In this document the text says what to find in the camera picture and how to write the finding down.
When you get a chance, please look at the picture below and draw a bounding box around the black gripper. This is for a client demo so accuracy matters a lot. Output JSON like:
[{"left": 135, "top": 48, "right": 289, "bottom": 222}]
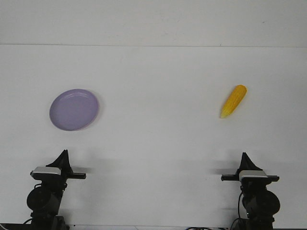
[
  {"left": 221, "top": 152, "right": 279, "bottom": 192},
  {"left": 41, "top": 149, "right": 86, "bottom": 189}
]

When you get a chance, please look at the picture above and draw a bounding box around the purple round plate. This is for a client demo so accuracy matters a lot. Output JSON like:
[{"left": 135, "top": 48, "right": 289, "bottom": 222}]
[{"left": 49, "top": 89, "right": 99, "bottom": 131}]

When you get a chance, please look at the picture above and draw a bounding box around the yellow corn cob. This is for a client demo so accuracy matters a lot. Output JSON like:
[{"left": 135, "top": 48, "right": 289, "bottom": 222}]
[{"left": 220, "top": 85, "right": 248, "bottom": 119}]

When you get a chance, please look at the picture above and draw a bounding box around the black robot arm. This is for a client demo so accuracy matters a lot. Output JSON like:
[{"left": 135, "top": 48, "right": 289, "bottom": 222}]
[
  {"left": 221, "top": 152, "right": 281, "bottom": 230},
  {"left": 23, "top": 149, "right": 86, "bottom": 230}
]

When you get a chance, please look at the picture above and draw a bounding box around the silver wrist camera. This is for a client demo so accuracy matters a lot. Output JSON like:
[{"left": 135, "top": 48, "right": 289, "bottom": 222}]
[
  {"left": 30, "top": 166, "right": 61, "bottom": 181},
  {"left": 239, "top": 170, "right": 268, "bottom": 182}
]

